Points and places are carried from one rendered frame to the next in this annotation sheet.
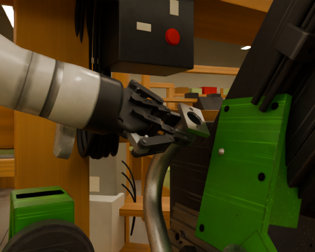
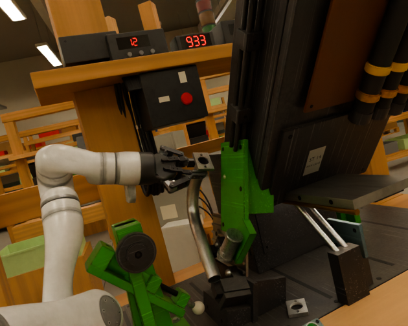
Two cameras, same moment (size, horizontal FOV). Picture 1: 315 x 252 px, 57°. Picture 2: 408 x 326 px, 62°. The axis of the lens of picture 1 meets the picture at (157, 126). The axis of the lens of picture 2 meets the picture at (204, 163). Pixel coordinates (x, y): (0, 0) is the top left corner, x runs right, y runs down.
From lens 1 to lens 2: 41 cm
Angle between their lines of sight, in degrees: 8
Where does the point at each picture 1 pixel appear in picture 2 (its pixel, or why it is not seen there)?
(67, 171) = (140, 207)
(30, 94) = (107, 176)
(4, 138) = (92, 195)
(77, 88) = (129, 166)
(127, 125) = (161, 177)
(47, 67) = (111, 160)
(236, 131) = (228, 163)
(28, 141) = (109, 194)
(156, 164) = (190, 192)
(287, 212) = (264, 204)
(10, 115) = not seen: hidden behind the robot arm
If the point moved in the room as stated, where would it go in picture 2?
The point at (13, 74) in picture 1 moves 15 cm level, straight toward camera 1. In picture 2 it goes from (97, 169) to (102, 171)
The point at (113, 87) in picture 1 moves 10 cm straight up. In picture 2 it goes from (148, 159) to (136, 114)
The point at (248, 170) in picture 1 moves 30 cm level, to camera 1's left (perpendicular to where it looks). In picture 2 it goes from (236, 185) to (107, 215)
